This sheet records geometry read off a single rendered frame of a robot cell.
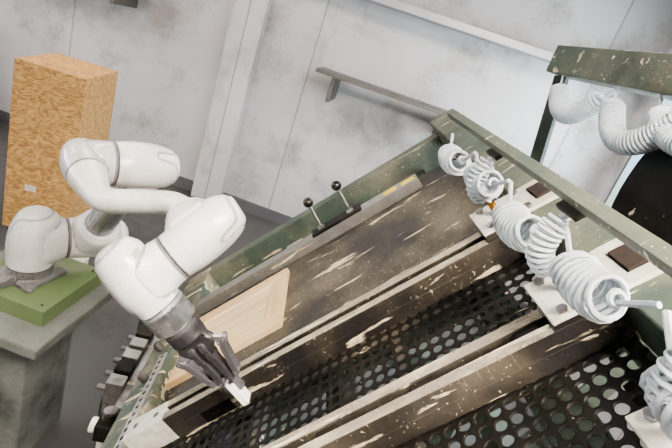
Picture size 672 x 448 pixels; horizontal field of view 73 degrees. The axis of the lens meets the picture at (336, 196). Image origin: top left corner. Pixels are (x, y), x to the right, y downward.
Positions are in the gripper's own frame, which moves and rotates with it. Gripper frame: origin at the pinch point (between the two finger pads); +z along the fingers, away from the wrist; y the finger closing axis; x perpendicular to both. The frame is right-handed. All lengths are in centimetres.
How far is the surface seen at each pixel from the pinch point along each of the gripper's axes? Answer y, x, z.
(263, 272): -8, 67, 6
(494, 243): 63, 6, 2
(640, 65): 123, 47, 1
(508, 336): 56, -19, 2
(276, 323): 2.0, 29.6, 6.7
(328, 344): 20.4, 6.1, 4.8
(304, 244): 11, 67, 5
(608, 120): 109, 44, 10
